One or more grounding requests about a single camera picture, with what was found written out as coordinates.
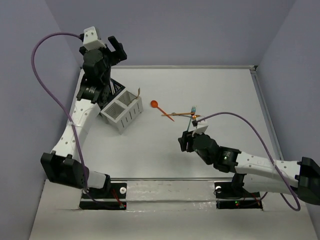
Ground gold metal fork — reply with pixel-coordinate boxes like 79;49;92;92
127;87;141;107

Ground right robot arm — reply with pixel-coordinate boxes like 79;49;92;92
178;131;320;205

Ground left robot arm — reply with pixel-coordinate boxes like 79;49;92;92
40;36;127;198

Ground black utensil caddy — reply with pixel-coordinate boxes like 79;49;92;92
110;78;126;96

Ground iridescent metal fork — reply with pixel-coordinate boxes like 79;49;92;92
186;105;197;132

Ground white utensil caddy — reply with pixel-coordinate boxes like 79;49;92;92
100;88;144;134

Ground orange plastic spoon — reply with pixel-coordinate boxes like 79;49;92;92
150;100;175;122

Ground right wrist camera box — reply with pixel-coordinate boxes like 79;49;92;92
191;119;209;137

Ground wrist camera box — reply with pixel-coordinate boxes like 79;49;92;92
82;26;106;51
191;119;209;137

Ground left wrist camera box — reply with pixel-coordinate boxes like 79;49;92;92
82;26;106;51

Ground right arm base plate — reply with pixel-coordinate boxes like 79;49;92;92
213;181;263;210

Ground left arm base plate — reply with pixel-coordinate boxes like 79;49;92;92
79;181;127;211

